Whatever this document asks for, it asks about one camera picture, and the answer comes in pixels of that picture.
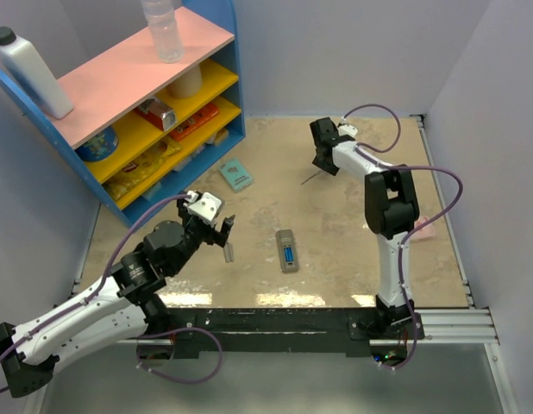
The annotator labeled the blue round tin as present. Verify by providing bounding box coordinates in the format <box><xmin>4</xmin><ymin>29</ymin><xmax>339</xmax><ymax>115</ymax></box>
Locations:
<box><xmin>75</xmin><ymin>126</ymin><xmax>119</xmax><ymax>162</ymax></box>

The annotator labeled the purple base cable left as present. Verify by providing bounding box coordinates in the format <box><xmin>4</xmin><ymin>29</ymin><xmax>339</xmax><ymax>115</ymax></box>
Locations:
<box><xmin>135</xmin><ymin>325</ymin><xmax>224</xmax><ymax>383</ymax></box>

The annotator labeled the orange flat box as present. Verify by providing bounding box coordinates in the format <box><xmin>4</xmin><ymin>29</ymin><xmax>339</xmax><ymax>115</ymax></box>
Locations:
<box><xmin>168</xmin><ymin>103</ymin><xmax>220</xmax><ymax>142</ymax></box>

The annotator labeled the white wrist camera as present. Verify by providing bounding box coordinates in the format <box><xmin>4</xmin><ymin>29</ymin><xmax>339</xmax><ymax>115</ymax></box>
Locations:
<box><xmin>184</xmin><ymin>191</ymin><xmax>224</xmax><ymax>227</ymax></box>
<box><xmin>337</xmin><ymin>122</ymin><xmax>358</xmax><ymax>140</ymax></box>

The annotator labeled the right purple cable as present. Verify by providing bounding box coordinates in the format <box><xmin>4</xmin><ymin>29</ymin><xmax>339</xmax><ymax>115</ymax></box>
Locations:
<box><xmin>342</xmin><ymin>103</ymin><xmax>465</xmax><ymax>372</ymax></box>

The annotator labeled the blue wooden shelf unit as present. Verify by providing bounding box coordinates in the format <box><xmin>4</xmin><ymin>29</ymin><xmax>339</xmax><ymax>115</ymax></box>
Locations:
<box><xmin>0</xmin><ymin>1</ymin><xmax>245</xmax><ymax>226</ymax></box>

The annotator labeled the grey remote control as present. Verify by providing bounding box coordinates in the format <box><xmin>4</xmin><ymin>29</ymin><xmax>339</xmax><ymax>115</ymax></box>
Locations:
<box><xmin>276</xmin><ymin>229</ymin><xmax>299</xmax><ymax>273</ymax></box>

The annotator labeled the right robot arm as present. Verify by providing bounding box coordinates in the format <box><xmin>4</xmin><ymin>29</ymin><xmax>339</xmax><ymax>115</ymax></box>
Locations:
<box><xmin>310</xmin><ymin>117</ymin><xmax>421</xmax><ymax>339</ymax></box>

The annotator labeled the beige paper cup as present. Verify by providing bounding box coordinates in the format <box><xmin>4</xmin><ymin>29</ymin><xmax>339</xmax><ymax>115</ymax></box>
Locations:
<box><xmin>166</xmin><ymin>65</ymin><xmax>203</xmax><ymax>99</ymax></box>

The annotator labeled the yellow chips bag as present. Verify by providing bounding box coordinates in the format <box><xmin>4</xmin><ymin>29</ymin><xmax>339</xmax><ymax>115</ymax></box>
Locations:
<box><xmin>103</xmin><ymin>138</ymin><xmax>182</xmax><ymax>201</ymax></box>

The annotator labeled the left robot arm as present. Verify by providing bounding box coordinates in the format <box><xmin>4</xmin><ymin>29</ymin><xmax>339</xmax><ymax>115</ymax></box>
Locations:
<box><xmin>0</xmin><ymin>191</ymin><xmax>235</xmax><ymax>398</ymax></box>

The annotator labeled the pink snack packet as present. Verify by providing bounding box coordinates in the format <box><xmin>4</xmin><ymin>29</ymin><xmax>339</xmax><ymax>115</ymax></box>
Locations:
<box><xmin>411</xmin><ymin>216</ymin><xmax>436</xmax><ymax>242</ymax></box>

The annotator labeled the red silver snack box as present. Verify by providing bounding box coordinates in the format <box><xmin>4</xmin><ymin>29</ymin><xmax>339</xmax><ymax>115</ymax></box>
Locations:
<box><xmin>134</xmin><ymin>97</ymin><xmax>177</xmax><ymax>131</ymax></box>

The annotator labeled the blue battery right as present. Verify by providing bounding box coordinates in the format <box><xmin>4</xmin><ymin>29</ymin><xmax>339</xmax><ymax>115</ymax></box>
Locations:
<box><xmin>285</xmin><ymin>247</ymin><xmax>294</xmax><ymax>263</ymax></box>

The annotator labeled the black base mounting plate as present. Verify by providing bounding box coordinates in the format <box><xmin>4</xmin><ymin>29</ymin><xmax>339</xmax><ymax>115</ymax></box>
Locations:
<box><xmin>146</xmin><ymin>308</ymin><xmax>414</xmax><ymax>359</ymax></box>

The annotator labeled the clear handled screwdriver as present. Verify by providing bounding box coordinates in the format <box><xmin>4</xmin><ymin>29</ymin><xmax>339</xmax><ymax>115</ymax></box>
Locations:
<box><xmin>300</xmin><ymin>170</ymin><xmax>325</xmax><ymax>185</ymax></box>

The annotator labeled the grey battery cover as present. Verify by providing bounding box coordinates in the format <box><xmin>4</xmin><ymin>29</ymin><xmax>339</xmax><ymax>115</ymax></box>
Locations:
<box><xmin>223</xmin><ymin>242</ymin><xmax>235</xmax><ymax>263</ymax></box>

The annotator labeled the clear plastic water bottle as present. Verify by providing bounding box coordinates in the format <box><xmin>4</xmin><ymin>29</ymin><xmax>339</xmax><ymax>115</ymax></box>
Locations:
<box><xmin>141</xmin><ymin>0</ymin><xmax>184</xmax><ymax>63</ymax></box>

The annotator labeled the white bottle black cap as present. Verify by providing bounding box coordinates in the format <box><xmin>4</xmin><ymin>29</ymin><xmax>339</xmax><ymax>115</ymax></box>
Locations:
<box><xmin>0</xmin><ymin>26</ymin><xmax>74</xmax><ymax>119</ymax></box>

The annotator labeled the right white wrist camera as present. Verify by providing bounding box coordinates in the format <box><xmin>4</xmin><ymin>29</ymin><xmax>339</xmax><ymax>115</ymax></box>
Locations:
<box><xmin>337</xmin><ymin>122</ymin><xmax>358</xmax><ymax>140</ymax></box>

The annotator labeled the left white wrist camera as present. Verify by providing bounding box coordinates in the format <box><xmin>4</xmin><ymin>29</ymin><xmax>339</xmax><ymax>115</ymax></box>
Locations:
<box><xmin>184</xmin><ymin>191</ymin><xmax>224</xmax><ymax>227</ymax></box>

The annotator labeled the teal card box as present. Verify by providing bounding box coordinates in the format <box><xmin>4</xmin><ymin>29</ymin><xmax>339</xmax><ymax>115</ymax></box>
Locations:
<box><xmin>219</xmin><ymin>159</ymin><xmax>254</xmax><ymax>192</ymax></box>

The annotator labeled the white sponge on shelf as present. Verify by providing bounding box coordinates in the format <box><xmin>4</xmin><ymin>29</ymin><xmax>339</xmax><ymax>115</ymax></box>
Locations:
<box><xmin>206</xmin><ymin>128</ymin><xmax>229</xmax><ymax>146</ymax></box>

